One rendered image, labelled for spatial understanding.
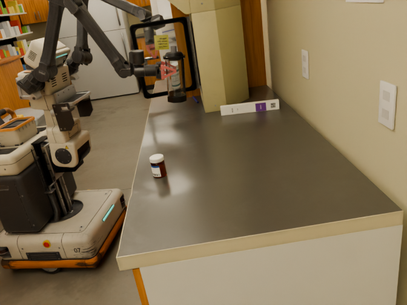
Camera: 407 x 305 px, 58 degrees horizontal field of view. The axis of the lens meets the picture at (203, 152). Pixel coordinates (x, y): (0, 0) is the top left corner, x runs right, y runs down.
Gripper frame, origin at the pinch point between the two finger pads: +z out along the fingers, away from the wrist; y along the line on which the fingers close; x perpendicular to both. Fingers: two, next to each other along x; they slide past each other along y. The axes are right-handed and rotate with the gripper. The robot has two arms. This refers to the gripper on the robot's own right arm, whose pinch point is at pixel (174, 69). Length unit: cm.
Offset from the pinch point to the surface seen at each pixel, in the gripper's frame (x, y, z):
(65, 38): 26, 481, -184
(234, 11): -25.8, 2.3, 30.2
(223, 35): -15.9, -5.3, 23.6
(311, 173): 18, -87, 40
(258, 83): 15, 29, 49
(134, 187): 24, -77, -15
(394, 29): -24, -98, 52
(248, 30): -15, 29, 42
